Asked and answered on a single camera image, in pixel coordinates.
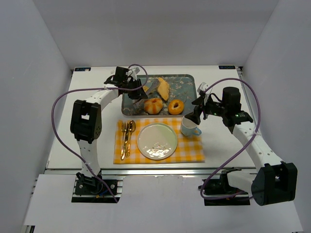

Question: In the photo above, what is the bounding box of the long pale bread loaf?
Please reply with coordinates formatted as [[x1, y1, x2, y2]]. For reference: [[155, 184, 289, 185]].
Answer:
[[156, 77, 170, 101]]

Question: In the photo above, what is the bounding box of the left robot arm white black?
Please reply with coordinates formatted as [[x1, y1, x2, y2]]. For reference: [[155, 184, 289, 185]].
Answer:
[[70, 65, 147, 179]]

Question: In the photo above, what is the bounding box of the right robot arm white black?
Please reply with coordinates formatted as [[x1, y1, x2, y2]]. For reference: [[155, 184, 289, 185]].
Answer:
[[185, 87, 297, 206]]

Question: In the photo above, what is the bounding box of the round striped bread bun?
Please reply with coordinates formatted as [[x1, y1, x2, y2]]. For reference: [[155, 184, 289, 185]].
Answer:
[[144, 98, 163, 115]]

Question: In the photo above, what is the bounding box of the white blue mug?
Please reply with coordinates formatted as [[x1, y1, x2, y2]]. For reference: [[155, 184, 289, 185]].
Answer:
[[180, 117, 202, 136]]

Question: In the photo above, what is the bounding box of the orange bagel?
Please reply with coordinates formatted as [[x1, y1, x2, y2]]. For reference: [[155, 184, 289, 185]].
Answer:
[[168, 99, 184, 115]]

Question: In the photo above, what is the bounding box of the blue floral tray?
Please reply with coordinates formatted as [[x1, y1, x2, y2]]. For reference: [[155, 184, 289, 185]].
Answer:
[[121, 74, 197, 117]]

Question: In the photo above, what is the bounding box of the gold spoon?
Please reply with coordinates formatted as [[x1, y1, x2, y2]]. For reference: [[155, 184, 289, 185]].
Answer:
[[127, 120, 136, 157]]

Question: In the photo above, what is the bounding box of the yellow checkered placemat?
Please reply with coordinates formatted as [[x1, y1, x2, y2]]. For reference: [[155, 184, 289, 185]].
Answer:
[[114, 117, 205, 164]]

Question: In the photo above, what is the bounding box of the gold fork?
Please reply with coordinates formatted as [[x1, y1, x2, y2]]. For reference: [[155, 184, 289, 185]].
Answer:
[[121, 121, 127, 160]]

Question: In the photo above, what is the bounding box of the right blue corner label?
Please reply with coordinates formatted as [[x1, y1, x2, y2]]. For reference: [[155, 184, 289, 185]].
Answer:
[[218, 65, 236, 69]]

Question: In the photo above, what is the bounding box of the blue corner label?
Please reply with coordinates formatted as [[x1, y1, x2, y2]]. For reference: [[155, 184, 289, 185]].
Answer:
[[74, 67, 91, 72], [218, 65, 236, 69]]

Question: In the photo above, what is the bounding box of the white green round plate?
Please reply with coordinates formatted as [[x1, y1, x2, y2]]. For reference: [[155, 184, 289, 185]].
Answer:
[[137, 123, 178, 161]]

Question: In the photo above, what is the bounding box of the gold knife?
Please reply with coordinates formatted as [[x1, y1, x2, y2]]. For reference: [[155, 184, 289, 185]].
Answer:
[[122, 124, 131, 159]]

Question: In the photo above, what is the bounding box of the left blue corner label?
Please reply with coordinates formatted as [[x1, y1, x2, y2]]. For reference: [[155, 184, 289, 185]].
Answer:
[[74, 67, 91, 72]]

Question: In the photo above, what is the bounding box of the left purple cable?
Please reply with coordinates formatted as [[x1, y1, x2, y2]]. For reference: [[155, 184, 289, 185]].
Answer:
[[52, 64, 149, 202]]

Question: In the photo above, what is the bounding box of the purple cable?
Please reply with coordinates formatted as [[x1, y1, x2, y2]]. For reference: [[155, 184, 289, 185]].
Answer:
[[52, 64, 149, 202], [199, 78, 261, 200]]

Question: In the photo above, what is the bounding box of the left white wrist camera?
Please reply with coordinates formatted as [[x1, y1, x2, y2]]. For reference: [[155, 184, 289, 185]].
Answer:
[[128, 67, 140, 80]]

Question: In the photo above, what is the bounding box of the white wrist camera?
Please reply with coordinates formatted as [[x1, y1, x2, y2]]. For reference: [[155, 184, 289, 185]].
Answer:
[[197, 82, 208, 93], [128, 67, 140, 80]]

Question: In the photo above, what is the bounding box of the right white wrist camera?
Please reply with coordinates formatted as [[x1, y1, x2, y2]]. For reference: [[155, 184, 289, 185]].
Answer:
[[197, 82, 208, 93]]

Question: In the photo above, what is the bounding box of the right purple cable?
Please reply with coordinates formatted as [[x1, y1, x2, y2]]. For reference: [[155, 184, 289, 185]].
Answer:
[[199, 78, 261, 200]]

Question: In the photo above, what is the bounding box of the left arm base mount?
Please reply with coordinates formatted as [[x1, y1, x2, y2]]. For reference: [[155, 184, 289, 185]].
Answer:
[[71, 172, 123, 203]]

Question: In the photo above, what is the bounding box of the aluminium table front rail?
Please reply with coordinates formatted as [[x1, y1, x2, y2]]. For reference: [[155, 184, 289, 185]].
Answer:
[[44, 168, 257, 177]]

